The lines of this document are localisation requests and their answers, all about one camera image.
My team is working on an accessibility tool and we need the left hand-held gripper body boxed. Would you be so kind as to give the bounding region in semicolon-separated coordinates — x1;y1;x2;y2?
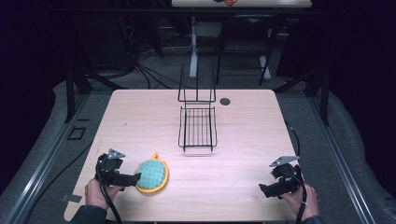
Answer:
94;147;127;181

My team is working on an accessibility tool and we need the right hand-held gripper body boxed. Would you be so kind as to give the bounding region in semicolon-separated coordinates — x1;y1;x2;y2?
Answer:
268;155;304;194

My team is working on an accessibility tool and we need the teal pot holder yellow rim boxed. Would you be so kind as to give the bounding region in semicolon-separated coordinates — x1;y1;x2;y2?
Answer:
134;152;170;195

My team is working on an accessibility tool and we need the person's left hand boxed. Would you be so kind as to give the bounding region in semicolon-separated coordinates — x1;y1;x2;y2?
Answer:
84;177;125;210

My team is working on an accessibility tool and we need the person's right hand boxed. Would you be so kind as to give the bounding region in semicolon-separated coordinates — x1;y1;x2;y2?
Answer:
279;182;320;222

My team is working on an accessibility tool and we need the grey tape strip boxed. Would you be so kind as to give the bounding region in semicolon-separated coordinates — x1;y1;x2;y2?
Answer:
60;193;83;203

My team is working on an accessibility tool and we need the black metal stand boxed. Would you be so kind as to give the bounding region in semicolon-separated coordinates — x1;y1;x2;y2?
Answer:
64;66;129;124
273;60;332;127

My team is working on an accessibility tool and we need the black chair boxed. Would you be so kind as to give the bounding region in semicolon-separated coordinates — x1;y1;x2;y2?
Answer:
215;13;279;87

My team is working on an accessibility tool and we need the white background table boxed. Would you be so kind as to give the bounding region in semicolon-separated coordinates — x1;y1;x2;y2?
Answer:
170;0;313;80

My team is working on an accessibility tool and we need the orange object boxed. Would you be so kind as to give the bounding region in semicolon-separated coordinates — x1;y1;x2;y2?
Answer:
213;0;240;7

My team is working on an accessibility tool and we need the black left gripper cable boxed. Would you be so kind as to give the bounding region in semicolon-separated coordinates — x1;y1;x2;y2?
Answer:
94;155;124;224

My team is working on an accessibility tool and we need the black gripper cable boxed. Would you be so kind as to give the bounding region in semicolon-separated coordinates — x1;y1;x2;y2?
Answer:
284;120;308;224
94;155;124;224

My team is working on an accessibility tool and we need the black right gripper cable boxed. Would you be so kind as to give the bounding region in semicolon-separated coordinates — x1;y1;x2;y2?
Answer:
284;120;308;224

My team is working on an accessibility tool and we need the aluminium floor rail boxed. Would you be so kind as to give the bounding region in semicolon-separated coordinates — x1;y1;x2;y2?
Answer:
0;92;92;224
307;95;378;224

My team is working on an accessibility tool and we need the black wire rack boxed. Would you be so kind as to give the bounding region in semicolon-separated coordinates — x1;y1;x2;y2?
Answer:
177;63;219;153

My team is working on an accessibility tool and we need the bundle of floor cables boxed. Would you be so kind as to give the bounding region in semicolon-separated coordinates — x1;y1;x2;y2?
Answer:
118;18;194;91

